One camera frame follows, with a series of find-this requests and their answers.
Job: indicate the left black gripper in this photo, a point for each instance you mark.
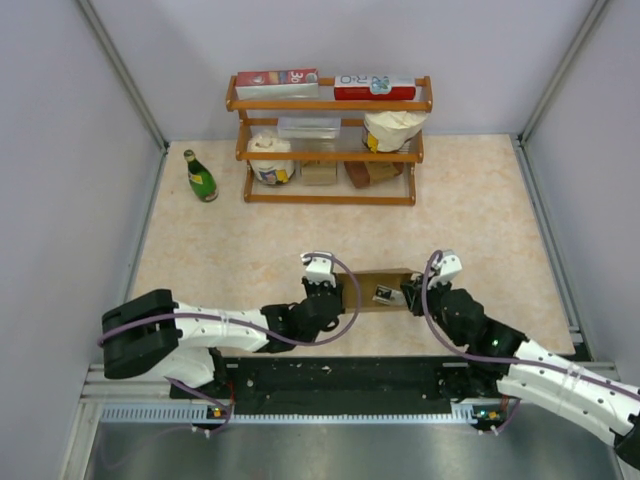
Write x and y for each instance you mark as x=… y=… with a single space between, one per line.
x=309 y=287

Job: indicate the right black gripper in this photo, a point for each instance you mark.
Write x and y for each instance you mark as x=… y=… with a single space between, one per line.
x=413 y=292

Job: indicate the small clear plastic packet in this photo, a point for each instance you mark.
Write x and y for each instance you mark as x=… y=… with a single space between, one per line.
x=388 y=296

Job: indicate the brown cardboard box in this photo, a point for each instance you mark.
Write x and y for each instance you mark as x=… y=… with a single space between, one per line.
x=368 y=280

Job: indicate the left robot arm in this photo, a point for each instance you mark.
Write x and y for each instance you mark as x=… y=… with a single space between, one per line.
x=155 y=334

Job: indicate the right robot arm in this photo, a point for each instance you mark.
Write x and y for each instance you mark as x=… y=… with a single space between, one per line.
x=521 y=368

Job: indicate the red white carton box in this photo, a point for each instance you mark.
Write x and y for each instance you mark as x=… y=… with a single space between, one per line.
x=377 y=87

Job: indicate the red silver foil box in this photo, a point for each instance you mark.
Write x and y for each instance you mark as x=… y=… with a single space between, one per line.
x=278 y=84

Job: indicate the brown brick package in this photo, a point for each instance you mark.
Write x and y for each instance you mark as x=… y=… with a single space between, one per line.
x=365 y=174

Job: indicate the tan cardboard block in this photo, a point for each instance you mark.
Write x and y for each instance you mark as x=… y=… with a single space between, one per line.
x=318 y=173

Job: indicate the small white flour bag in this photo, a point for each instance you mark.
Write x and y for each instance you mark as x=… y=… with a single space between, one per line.
x=271 y=168

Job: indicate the large white paper bag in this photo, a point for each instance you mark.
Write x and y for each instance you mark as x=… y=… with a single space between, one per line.
x=391 y=131

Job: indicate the green glass bottle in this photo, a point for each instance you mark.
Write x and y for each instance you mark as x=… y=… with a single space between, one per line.
x=200 y=179

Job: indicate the clear plastic container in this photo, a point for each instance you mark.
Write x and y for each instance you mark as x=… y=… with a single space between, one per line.
x=317 y=128

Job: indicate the wooden three-tier shelf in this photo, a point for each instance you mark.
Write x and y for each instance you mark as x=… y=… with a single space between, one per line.
x=258 y=115

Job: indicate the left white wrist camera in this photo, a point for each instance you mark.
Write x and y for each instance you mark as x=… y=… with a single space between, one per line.
x=319 y=267

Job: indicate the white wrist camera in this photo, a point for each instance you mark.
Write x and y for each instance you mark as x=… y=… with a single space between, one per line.
x=319 y=267
x=444 y=270

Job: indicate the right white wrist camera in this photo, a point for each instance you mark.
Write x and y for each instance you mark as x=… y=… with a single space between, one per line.
x=444 y=270

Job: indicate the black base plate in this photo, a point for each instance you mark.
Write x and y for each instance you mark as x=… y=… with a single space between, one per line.
x=347 y=385

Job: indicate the grey slotted cable duct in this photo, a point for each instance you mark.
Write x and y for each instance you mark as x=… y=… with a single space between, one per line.
x=208 y=415

